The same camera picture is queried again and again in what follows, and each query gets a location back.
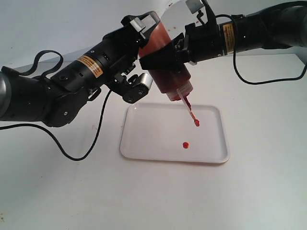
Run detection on red sauce drop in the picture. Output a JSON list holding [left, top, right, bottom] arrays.
[[183, 142, 189, 149]]

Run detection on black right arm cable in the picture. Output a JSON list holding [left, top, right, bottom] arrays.
[[215, 14, 307, 85]]

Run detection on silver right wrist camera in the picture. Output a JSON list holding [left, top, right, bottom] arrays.
[[185, 0, 204, 14]]

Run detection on red sauce squeeze bottle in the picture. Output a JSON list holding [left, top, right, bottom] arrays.
[[138, 11, 200, 127]]

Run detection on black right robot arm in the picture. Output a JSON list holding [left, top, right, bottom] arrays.
[[140, 0, 307, 70]]

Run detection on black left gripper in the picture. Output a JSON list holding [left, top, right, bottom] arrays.
[[88, 15, 153, 104]]

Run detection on white rectangular plastic tray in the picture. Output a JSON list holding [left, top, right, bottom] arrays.
[[119, 103, 230, 164]]

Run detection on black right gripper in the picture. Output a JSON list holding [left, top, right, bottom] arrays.
[[140, 4, 227, 71]]

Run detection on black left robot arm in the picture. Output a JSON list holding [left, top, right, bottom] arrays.
[[0, 12, 160, 127]]

